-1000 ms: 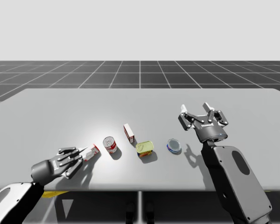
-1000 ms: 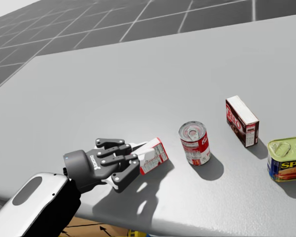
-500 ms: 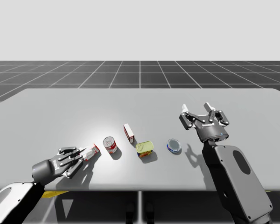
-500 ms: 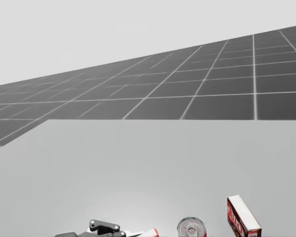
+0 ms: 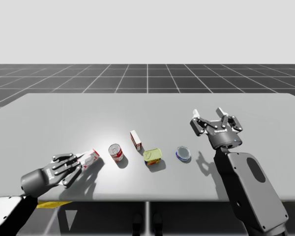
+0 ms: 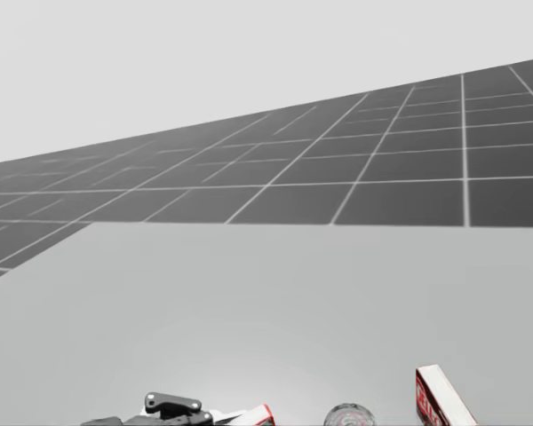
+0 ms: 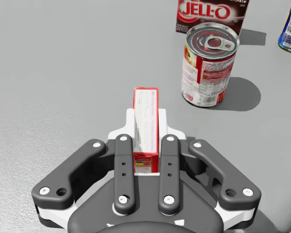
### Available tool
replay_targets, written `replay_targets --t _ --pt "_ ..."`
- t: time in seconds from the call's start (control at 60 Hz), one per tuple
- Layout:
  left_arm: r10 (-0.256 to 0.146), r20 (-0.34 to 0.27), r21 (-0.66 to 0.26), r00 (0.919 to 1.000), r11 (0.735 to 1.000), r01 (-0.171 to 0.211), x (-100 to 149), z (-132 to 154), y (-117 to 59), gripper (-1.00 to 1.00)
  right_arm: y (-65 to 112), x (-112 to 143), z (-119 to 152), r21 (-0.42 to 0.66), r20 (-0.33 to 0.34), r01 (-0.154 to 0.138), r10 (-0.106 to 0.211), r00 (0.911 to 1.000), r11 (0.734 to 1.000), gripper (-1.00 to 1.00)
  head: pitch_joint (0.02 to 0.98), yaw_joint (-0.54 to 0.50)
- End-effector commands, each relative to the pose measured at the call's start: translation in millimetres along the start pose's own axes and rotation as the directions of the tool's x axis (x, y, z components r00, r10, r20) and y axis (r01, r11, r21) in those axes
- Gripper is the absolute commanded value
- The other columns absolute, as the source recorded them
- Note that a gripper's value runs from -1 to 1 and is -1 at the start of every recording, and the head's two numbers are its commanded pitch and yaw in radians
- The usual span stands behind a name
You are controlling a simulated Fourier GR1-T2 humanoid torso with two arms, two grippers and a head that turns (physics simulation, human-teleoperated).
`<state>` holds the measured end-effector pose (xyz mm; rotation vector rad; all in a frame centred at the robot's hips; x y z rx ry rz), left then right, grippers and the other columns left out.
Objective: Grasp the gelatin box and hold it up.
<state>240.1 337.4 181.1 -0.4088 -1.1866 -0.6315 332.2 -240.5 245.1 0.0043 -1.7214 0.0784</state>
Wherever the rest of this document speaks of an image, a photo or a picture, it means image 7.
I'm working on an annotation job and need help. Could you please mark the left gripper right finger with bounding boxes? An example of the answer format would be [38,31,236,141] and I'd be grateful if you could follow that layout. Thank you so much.
[156,108,262,216]

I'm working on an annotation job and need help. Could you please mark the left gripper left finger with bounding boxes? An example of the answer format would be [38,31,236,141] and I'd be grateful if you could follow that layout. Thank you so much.
[31,108,136,215]

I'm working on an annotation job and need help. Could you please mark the red and white can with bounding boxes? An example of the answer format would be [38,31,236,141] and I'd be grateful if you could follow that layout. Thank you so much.
[181,22,240,108]

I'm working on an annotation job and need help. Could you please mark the dark red carton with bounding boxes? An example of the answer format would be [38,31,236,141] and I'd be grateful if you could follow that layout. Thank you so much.
[176,0,250,37]

